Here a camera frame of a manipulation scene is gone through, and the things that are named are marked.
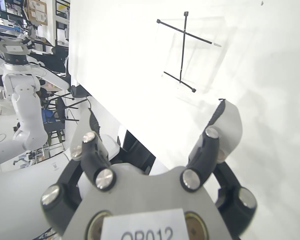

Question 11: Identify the thin black zip tie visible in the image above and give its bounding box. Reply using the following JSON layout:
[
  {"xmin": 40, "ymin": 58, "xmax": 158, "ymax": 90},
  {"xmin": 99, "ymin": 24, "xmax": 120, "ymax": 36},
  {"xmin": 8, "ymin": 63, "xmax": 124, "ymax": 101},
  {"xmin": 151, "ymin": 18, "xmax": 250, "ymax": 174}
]
[
  {"xmin": 179, "ymin": 11, "xmax": 189, "ymax": 84},
  {"xmin": 163, "ymin": 71, "xmax": 197, "ymax": 93},
  {"xmin": 156, "ymin": 19, "xmax": 222, "ymax": 48}
]

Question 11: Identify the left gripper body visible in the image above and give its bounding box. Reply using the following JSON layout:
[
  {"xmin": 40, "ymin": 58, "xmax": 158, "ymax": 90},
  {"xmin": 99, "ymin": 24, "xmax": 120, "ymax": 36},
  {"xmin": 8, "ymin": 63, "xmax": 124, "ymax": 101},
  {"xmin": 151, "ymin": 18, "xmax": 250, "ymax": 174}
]
[{"xmin": 0, "ymin": 39, "xmax": 34, "ymax": 73}]

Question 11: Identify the black office chair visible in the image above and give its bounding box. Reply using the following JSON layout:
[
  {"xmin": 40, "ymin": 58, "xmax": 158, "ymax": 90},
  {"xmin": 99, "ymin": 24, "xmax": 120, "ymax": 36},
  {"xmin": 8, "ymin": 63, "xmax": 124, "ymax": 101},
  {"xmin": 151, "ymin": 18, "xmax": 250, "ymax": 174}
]
[{"xmin": 41, "ymin": 95, "xmax": 89, "ymax": 124}]

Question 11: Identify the brown cardboard carton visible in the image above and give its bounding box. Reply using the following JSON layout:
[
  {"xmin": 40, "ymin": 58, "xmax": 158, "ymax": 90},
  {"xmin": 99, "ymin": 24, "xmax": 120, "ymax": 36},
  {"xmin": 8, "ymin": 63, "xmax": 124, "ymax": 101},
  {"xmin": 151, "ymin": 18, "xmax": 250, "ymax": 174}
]
[{"xmin": 23, "ymin": 0, "xmax": 49, "ymax": 26}]

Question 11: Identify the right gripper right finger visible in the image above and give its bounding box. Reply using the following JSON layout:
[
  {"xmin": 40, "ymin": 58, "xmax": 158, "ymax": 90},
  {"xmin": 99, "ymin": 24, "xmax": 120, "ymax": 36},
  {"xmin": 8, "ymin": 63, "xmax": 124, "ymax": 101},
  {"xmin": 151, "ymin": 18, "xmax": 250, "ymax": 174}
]
[{"xmin": 180, "ymin": 98, "xmax": 258, "ymax": 229}]

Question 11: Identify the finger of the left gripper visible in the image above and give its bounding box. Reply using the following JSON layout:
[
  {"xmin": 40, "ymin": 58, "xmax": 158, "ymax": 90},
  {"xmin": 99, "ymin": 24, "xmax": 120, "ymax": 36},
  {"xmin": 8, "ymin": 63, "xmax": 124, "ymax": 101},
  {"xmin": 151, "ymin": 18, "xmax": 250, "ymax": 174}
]
[{"xmin": 27, "ymin": 25, "xmax": 37, "ymax": 43}]

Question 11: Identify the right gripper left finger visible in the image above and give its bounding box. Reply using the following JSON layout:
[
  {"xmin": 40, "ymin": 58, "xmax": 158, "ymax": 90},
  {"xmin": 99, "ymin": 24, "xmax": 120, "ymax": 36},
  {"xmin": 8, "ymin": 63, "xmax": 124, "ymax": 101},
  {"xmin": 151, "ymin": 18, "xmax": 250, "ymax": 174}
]
[{"xmin": 41, "ymin": 108, "xmax": 116, "ymax": 237}]

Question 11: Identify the white partition panel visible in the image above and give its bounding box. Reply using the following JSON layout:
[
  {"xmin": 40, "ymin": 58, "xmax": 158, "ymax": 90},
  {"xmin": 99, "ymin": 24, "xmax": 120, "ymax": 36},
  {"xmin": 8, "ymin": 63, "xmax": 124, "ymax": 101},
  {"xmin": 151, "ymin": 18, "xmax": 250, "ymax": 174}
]
[{"xmin": 39, "ymin": 0, "xmax": 57, "ymax": 47}]

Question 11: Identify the robot body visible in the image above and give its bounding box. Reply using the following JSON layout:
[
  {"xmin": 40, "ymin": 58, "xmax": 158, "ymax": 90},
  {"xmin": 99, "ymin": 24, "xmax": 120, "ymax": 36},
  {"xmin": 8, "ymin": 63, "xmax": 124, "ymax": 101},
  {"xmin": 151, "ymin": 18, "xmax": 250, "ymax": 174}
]
[{"xmin": 0, "ymin": 130, "xmax": 171, "ymax": 240}]

